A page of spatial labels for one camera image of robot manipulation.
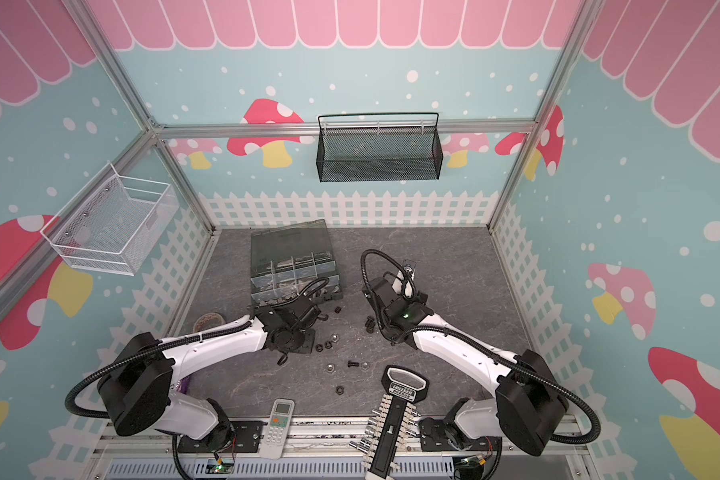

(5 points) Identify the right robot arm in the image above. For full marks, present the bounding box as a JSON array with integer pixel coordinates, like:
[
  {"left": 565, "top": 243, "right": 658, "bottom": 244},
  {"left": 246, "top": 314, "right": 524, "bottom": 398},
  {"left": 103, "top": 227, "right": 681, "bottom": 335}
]
[{"left": 360, "top": 249, "right": 602, "bottom": 456}]

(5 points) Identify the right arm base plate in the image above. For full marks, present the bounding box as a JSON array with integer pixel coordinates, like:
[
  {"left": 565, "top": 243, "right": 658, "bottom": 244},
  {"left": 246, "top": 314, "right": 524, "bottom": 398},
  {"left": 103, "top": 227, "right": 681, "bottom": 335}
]
[{"left": 418, "top": 417, "right": 500, "bottom": 452}]

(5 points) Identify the black socket wrench rack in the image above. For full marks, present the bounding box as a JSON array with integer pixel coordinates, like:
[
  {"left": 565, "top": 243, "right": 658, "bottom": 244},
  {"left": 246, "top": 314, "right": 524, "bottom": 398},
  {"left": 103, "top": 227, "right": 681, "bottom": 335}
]
[{"left": 349, "top": 365, "right": 429, "bottom": 479}]

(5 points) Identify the brown tape roll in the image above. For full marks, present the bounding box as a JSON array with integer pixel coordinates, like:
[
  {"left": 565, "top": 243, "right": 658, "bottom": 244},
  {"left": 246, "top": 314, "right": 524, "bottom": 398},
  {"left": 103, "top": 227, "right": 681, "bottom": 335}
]
[{"left": 193, "top": 312, "right": 226, "bottom": 333}]

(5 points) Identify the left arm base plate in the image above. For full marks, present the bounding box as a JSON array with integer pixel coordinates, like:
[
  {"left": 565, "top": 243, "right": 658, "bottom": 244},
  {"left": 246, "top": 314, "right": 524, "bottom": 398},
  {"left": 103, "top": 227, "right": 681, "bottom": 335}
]
[{"left": 178, "top": 420, "right": 264, "bottom": 454}]

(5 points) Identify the white remote control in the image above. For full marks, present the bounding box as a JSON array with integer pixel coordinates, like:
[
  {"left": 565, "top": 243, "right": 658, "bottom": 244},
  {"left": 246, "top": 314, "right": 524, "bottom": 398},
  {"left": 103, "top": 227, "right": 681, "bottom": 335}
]
[{"left": 258, "top": 399, "right": 295, "bottom": 460}]

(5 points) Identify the black mesh wall basket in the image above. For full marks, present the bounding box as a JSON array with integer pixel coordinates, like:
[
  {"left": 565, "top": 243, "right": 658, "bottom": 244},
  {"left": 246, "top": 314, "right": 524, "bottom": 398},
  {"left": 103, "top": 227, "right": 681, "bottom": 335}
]
[{"left": 316, "top": 112, "right": 444, "bottom": 183}]

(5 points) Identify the black nut pair left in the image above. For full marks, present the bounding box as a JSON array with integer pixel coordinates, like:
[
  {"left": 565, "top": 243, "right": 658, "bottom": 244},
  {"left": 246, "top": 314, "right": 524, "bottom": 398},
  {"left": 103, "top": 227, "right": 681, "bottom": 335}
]
[{"left": 314, "top": 341, "right": 333, "bottom": 352}]

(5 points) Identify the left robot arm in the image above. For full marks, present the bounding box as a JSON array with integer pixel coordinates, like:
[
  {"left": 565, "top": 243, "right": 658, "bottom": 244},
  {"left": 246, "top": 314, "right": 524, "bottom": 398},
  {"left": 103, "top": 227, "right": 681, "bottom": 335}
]
[{"left": 64, "top": 277, "right": 329, "bottom": 452}]

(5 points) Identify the white wire wall basket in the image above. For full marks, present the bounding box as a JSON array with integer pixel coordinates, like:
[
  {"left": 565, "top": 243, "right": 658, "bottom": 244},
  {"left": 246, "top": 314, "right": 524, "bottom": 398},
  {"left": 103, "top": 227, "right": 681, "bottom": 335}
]
[{"left": 40, "top": 164, "right": 180, "bottom": 276}]

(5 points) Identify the grey plastic organizer box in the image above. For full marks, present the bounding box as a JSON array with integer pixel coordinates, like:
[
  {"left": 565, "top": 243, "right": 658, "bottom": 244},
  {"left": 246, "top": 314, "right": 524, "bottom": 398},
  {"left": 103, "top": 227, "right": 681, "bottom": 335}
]
[{"left": 250, "top": 219, "right": 343, "bottom": 306}]

